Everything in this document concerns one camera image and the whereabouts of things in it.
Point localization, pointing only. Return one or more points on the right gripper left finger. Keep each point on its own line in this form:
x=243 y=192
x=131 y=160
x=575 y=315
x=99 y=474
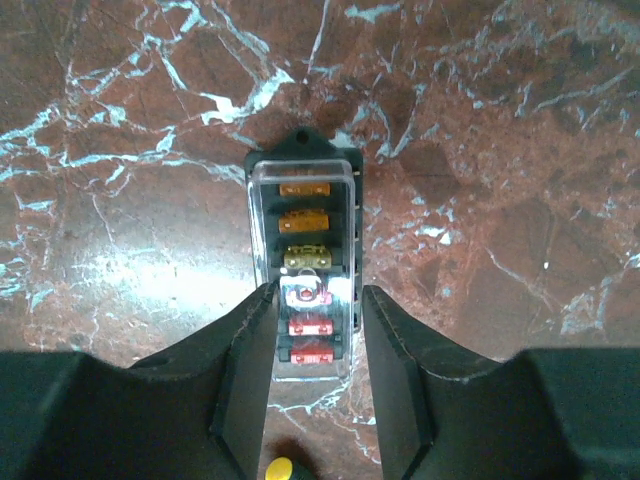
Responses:
x=205 y=398

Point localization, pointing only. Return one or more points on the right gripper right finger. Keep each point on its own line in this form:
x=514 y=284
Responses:
x=403 y=355

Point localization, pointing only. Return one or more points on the yellow blade fuse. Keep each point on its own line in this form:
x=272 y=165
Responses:
x=307 y=256

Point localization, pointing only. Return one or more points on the orange blade fuse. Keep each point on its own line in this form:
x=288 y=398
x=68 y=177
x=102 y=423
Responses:
x=304 y=189
x=304 y=221

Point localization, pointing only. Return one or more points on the black fuse box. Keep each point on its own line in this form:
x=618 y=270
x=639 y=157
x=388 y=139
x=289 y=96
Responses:
x=307 y=156

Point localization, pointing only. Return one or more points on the red blade fuse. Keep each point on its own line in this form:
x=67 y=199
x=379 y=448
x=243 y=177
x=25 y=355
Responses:
x=310 y=295
x=312 y=355
x=312 y=325

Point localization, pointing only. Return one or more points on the yellow black screwdriver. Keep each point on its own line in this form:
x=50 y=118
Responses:
x=281 y=468

